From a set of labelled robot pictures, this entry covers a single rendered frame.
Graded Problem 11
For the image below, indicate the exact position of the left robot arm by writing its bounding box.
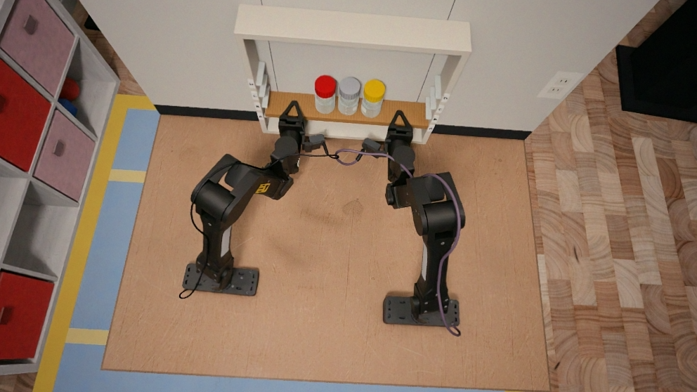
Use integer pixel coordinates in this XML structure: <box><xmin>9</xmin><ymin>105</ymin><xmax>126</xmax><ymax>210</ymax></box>
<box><xmin>182</xmin><ymin>136</ymin><xmax>300</xmax><ymax>296</ymax></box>

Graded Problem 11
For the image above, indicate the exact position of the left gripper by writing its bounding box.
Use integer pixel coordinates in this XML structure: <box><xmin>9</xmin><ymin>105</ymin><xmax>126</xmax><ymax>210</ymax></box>
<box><xmin>278</xmin><ymin>100</ymin><xmax>321</xmax><ymax>154</ymax></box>

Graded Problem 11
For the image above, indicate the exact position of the plastic bottle with red cap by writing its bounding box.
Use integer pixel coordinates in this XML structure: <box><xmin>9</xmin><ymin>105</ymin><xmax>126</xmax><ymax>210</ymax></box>
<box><xmin>315</xmin><ymin>75</ymin><xmax>336</xmax><ymax>114</ymax></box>

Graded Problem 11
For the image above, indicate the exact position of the glass bottle with grey cap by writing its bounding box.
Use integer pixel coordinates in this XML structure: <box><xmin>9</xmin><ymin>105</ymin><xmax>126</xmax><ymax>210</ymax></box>
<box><xmin>338</xmin><ymin>77</ymin><xmax>360</xmax><ymax>115</ymax></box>

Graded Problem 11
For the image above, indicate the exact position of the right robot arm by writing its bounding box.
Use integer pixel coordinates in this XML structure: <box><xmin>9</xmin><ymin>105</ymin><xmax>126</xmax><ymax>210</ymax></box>
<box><xmin>385</xmin><ymin>145</ymin><xmax>466</xmax><ymax>327</ymax></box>

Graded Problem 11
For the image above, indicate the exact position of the white wall rack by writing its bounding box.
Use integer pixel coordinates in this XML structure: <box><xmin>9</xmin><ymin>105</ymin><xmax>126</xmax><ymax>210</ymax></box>
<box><xmin>234</xmin><ymin>4</ymin><xmax>471</xmax><ymax>141</ymax></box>

